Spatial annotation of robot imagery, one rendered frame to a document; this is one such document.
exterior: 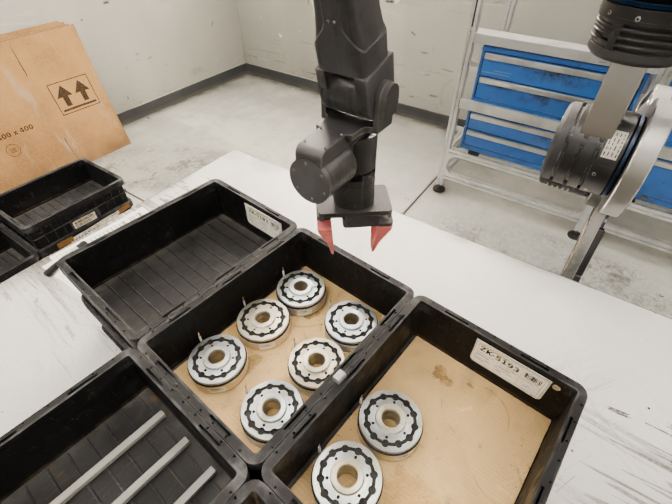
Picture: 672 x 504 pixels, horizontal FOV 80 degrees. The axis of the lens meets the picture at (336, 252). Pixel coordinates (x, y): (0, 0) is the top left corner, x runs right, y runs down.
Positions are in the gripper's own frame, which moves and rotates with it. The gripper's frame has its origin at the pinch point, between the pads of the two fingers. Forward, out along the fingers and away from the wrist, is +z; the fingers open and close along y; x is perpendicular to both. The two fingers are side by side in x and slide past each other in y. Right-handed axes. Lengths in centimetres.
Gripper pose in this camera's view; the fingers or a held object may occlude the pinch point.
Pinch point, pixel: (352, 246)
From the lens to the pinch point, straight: 63.0
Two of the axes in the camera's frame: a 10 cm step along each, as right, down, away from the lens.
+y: 10.0, -0.6, 0.5
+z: 0.1, 7.3, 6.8
